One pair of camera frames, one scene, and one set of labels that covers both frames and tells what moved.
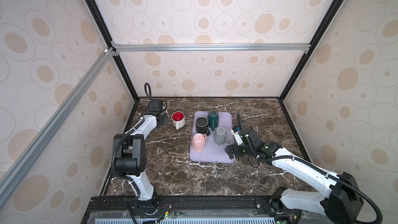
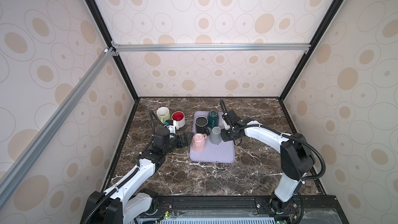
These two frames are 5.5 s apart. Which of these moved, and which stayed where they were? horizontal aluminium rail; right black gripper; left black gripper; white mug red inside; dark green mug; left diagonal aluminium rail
Moved: left black gripper; right black gripper
Stayed: white mug red inside; left diagonal aluminium rail; dark green mug; horizontal aluminium rail
